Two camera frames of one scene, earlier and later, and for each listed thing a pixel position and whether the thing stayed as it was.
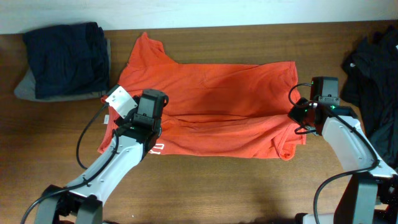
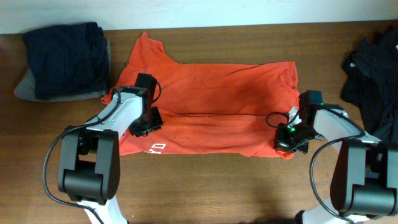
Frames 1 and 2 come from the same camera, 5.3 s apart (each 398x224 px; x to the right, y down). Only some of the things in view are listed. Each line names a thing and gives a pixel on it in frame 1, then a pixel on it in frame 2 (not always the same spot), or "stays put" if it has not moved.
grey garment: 25,88 stays put
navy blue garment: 68,60 stays put
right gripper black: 294,114 to 280,142
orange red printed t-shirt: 211,109 stays put
